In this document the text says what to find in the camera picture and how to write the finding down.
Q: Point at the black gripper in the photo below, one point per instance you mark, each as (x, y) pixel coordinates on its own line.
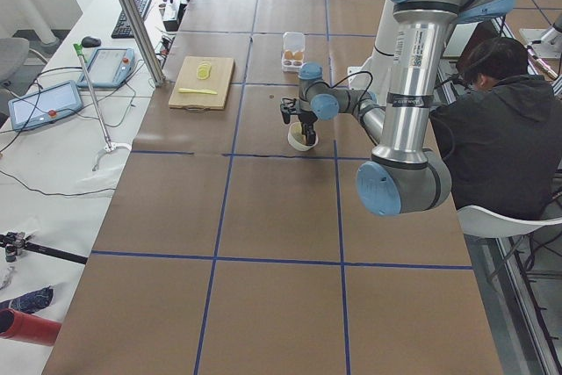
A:
(307, 119)

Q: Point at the red cylinder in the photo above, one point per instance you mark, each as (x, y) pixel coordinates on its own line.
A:
(28, 328)

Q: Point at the aluminium frame post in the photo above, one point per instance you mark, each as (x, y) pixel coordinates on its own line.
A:
(143, 41)

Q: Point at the bamboo cutting board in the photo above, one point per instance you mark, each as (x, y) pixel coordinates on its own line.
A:
(219, 80)

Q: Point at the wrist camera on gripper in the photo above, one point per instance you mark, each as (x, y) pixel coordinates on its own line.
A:
(288, 108)

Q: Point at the white round bowl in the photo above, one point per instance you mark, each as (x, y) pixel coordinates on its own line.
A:
(297, 139)

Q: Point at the far teach pendant tablet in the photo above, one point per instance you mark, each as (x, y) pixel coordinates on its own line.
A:
(109, 67)

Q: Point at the black tripod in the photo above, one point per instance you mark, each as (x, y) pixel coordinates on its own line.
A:
(15, 243)

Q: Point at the grey office chair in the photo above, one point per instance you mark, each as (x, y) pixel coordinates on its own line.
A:
(14, 52)

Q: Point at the white chair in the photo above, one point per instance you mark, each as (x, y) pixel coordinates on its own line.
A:
(479, 222)

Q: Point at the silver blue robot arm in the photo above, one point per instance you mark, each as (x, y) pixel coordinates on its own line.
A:
(392, 99)

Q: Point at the person in black jacket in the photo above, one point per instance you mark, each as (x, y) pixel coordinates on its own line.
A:
(501, 141)

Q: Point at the clear plastic egg carton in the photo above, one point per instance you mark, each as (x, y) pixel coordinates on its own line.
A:
(293, 51)

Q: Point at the yellow plastic knife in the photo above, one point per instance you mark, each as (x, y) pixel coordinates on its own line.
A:
(197, 91)

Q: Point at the near teach pendant tablet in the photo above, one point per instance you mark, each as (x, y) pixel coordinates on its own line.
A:
(45, 106)

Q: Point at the teach pendant tablet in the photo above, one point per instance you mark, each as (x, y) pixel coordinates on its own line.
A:
(109, 67)
(45, 106)

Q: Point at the reacher grabber stick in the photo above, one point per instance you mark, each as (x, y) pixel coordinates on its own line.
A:
(109, 145)

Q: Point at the black computer mouse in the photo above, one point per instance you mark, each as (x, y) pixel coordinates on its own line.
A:
(90, 42)

